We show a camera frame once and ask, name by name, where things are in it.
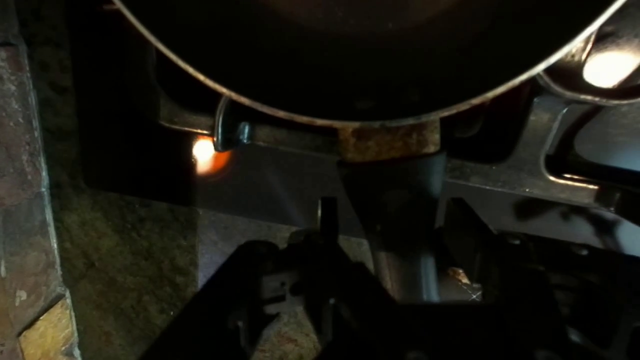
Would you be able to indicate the glass lid with metal knob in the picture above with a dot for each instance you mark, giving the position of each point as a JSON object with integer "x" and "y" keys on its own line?
{"x": 611, "y": 66}

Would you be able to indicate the black frying pan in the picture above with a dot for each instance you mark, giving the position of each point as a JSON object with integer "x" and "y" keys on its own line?
{"x": 360, "y": 60}

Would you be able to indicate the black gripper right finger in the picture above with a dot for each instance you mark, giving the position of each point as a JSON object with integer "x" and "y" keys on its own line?
{"x": 532, "y": 312}

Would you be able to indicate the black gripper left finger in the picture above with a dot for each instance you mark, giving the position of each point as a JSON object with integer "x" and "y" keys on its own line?
{"x": 267, "y": 312}

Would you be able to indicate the black gas stove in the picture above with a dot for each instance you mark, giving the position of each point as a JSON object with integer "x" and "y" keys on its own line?
{"x": 506, "y": 187}

